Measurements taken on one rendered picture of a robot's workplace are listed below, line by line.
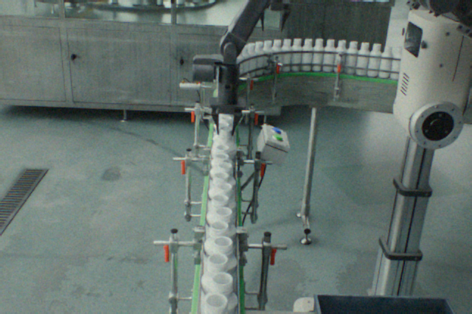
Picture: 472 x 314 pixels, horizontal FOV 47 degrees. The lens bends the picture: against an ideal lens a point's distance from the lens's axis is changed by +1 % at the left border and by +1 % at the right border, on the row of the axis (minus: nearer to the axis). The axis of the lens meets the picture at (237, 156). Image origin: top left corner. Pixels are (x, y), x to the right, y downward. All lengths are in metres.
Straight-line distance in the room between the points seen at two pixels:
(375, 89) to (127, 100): 2.53
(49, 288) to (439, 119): 2.04
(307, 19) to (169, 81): 2.39
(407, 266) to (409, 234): 0.13
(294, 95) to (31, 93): 2.75
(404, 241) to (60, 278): 1.78
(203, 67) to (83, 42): 3.38
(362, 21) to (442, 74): 5.03
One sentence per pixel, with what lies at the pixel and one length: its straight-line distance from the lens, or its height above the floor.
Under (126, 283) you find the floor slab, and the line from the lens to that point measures 2.90.
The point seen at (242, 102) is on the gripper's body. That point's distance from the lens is 1.49.
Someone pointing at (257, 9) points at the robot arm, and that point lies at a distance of 1.41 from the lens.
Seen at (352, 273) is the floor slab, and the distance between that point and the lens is 3.07.
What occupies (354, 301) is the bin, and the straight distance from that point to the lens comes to 1.34.
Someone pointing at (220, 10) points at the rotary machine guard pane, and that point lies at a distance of 4.60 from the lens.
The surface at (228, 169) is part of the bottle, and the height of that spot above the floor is 1.16.
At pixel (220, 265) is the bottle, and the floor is 1.16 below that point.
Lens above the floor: 1.74
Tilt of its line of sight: 24 degrees down
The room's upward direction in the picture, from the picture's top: 3 degrees clockwise
